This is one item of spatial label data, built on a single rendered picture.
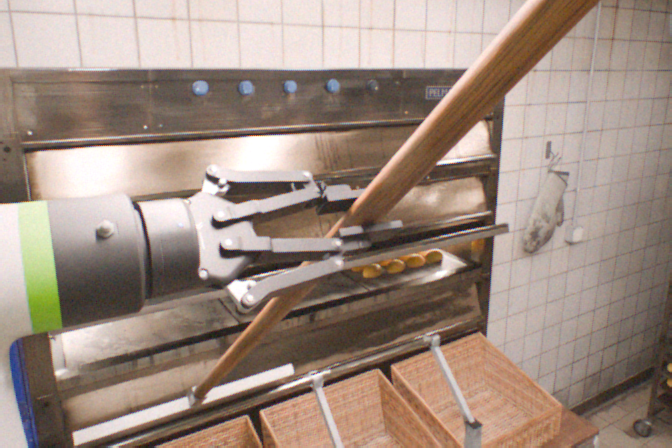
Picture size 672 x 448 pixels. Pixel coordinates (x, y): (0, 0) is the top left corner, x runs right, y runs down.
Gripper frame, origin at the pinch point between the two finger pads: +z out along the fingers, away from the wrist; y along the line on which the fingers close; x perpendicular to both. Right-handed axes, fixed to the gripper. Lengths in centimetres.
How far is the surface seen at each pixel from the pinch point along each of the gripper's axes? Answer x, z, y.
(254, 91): -88, 38, -87
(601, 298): -169, 254, 5
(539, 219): -122, 178, -35
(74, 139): -97, -17, -77
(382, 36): -75, 89, -101
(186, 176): -104, 14, -66
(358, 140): -101, 80, -73
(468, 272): -143, 142, -23
